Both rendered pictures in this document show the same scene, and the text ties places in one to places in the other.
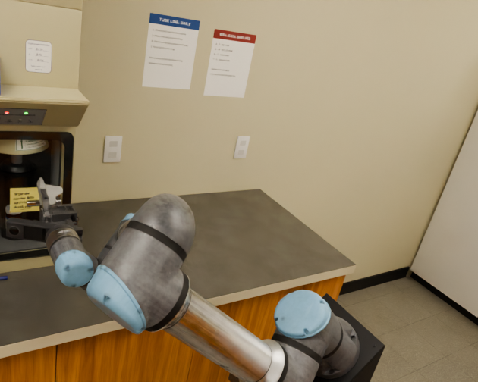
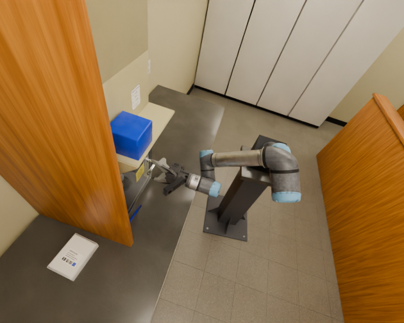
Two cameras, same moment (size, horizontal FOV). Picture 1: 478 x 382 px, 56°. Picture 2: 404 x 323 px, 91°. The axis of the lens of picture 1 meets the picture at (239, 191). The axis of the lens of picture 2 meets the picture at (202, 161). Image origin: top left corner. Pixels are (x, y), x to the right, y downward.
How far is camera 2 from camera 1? 99 cm
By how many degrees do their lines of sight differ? 47
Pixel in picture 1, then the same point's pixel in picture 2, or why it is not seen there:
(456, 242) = (211, 66)
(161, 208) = (292, 159)
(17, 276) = (142, 200)
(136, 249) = (296, 179)
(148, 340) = not seen: hidden behind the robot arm
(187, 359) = not seen: hidden behind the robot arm
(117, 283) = (297, 194)
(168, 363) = not seen: hidden behind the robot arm
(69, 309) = (179, 197)
